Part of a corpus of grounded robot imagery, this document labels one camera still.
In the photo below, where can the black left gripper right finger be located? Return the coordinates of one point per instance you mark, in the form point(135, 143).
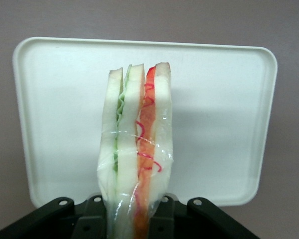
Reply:
point(162, 219)

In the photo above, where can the triangle sandwich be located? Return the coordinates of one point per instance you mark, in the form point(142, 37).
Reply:
point(127, 149)

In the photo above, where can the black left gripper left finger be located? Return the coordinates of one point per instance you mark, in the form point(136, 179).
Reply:
point(92, 219)

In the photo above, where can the cream plastic tray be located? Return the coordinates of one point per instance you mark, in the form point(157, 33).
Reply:
point(52, 99)

